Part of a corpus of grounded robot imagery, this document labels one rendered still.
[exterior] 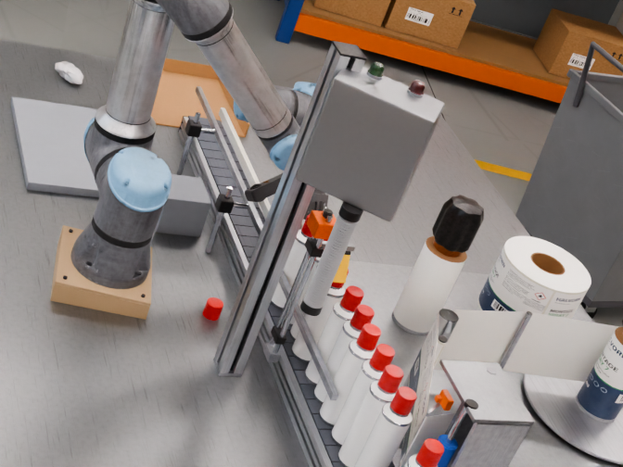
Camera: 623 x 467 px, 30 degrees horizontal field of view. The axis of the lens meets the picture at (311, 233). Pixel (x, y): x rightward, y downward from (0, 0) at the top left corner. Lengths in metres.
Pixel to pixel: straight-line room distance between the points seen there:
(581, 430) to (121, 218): 0.97
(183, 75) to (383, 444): 1.54
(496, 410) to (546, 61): 4.67
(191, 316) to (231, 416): 0.28
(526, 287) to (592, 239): 1.94
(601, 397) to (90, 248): 1.03
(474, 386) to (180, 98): 1.45
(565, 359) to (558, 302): 0.16
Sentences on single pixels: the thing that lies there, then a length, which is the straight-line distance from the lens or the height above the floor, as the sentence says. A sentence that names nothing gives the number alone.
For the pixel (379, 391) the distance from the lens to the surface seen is 1.90.
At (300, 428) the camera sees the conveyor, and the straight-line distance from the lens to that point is 2.09.
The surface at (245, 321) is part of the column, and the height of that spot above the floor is 0.96.
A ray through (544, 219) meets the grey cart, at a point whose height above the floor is 0.25.
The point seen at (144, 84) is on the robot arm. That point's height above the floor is 1.22.
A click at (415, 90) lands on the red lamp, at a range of 1.83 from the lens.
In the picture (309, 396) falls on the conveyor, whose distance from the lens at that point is 2.11.
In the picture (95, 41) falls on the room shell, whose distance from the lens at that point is 5.23.
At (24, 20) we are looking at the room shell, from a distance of 5.24.
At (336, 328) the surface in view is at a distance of 2.06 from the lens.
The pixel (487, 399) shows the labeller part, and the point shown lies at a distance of 1.83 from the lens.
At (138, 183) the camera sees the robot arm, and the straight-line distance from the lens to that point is 2.10.
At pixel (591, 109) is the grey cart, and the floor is 0.73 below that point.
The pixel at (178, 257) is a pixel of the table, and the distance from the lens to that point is 2.42.
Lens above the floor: 2.16
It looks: 30 degrees down
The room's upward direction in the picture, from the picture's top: 22 degrees clockwise
